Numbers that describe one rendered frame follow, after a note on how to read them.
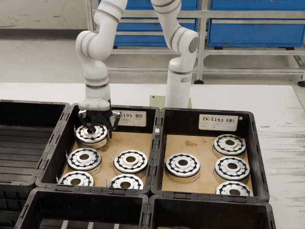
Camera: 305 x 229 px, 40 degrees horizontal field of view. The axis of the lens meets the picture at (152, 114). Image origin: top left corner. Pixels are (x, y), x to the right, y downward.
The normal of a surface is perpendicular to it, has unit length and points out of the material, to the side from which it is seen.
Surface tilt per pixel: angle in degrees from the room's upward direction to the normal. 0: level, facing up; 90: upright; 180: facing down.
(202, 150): 0
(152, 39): 90
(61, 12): 90
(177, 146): 0
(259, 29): 90
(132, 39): 90
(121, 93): 0
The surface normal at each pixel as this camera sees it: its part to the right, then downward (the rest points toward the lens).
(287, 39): -0.02, 0.56
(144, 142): 0.00, -0.83
